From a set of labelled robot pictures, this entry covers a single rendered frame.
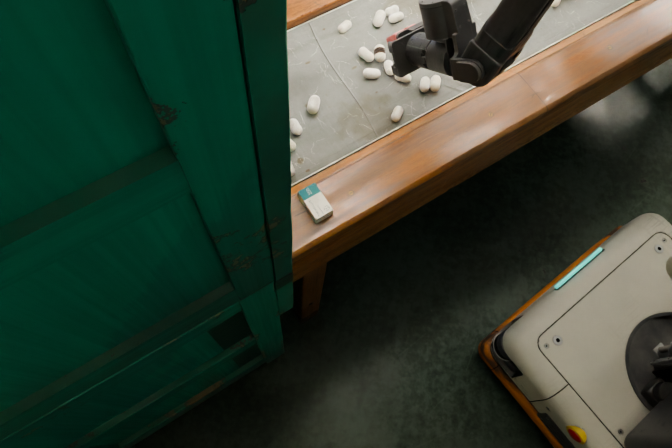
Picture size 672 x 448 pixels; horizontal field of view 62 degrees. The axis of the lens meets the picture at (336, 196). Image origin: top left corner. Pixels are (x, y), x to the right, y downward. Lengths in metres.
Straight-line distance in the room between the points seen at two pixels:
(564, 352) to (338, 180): 0.80
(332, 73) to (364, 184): 0.25
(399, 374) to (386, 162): 0.83
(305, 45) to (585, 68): 0.56
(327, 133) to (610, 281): 0.90
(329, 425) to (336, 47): 1.02
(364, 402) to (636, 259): 0.83
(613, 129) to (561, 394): 1.05
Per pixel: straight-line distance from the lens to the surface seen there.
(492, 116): 1.09
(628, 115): 2.26
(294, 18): 1.16
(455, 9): 0.87
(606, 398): 1.55
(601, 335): 1.57
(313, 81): 1.10
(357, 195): 0.96
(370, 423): 1.66
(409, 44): 0.98
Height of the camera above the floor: 1.65
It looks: 67 degrees down
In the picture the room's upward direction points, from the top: 10 degrees clockwise
